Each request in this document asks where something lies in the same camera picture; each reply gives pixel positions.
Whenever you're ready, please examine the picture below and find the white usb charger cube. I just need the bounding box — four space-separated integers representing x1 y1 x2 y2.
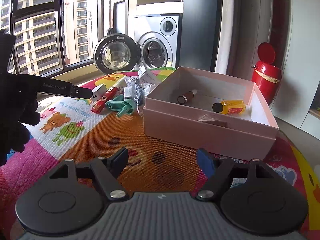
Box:
91 83 107 102

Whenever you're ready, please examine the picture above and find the teal plastic clip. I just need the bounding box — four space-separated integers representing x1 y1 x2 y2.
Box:
105 94 137 118

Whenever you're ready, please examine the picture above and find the clear plastic bag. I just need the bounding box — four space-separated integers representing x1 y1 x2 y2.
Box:
125 76 154 106

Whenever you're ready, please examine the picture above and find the black gloved left hand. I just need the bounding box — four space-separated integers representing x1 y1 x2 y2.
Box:
1 89 40 165

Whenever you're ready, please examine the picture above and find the colourful cartoon play mat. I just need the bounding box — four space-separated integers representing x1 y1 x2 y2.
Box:
1 98 319 239

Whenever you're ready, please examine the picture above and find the yellow small bottle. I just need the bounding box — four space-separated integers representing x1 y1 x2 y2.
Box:
212 100 246 115

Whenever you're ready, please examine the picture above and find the red lighter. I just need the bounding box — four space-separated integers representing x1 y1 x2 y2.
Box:
91 87 119 114

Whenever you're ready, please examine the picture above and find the pink cardboard box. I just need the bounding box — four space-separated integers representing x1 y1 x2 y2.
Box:
143 67 279 160

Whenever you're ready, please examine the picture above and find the round washing machine door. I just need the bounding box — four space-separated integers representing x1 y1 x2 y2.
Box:
93 33 139 74

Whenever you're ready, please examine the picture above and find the small brown bottle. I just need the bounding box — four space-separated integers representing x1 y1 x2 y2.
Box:
177 89 197 105

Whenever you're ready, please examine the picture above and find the white charger packaging box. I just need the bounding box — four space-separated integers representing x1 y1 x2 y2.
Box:
138 67 162 87

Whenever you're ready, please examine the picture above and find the red lidded trash can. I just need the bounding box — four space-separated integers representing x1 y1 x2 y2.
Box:
251 42 283 105

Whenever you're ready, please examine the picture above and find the silver washing machine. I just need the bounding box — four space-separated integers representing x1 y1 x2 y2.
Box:
134 14 182 69

